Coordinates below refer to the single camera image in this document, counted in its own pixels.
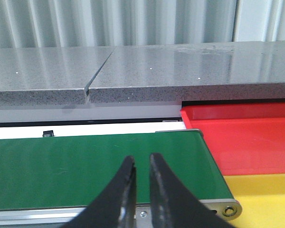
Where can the grey speckled stone countertop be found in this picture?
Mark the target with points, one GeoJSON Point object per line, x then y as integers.
{"type": "Point", "coordinates": [169, 73]}

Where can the yellow plastic tray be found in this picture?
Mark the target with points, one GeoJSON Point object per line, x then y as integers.
{"type": "Point", "coordinates": [262, 198]}

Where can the red plastic tray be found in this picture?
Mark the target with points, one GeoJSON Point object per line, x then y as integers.
{"type": "Point", "coordinates": [244, 139]}

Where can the white corrugated curtain backdrop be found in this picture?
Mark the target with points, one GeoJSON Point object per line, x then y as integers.
{"type": "Point", "coordinates": [70, 23]}

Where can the small black sensor connector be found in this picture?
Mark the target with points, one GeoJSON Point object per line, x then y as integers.
{"type": "Point", "coordinates": [49, 133]}

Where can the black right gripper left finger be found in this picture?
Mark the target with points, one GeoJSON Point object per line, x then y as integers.
{"type": "Point", "coordinates": [115, 206]}

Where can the green conveyor belt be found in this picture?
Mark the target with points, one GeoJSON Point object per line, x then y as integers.
{"type": "Point", "coordinates": [55, 172]}

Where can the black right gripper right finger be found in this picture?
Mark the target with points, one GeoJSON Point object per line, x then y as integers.
{"type": "Point", "coordinates": [172, 204]}

